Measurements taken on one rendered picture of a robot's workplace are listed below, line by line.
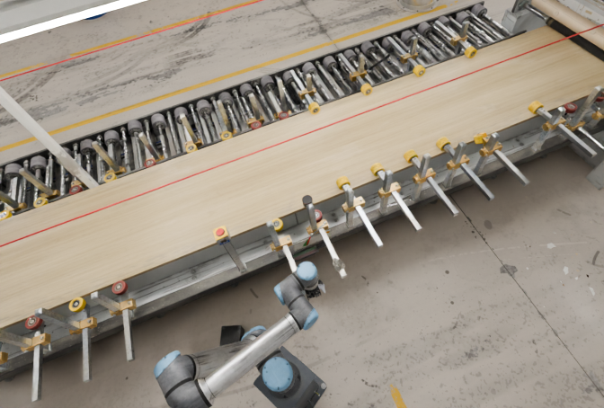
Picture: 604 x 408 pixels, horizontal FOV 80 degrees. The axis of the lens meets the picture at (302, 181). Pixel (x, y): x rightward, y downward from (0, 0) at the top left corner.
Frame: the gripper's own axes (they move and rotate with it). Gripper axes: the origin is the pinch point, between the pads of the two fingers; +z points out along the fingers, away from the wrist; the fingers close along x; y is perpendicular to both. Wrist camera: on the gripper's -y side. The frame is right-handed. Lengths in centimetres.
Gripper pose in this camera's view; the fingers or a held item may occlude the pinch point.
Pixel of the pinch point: (311, 290)
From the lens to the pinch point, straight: 204.1
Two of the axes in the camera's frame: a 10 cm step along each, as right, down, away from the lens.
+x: 9.3, -3.4, 1.2
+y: 3.5, 7.5, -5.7
